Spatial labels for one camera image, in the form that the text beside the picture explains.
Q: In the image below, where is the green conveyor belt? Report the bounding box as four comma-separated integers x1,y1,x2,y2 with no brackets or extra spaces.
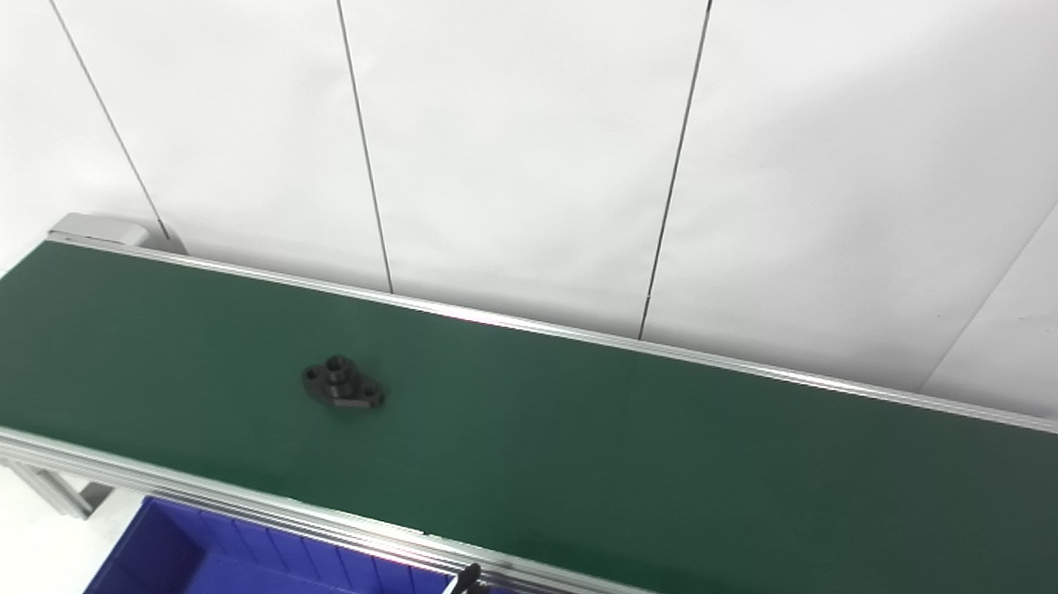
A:
0,181,1058,594
0,188,1058,594

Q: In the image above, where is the aluminium conveyor leg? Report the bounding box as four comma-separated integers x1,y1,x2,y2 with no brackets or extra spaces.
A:
0,450,111,524

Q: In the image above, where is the black flanged part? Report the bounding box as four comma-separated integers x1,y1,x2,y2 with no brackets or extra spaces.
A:
301,352,387,417

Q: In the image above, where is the grey conveyor motor housing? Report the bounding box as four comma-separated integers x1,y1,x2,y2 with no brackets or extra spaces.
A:
46,206,185,261

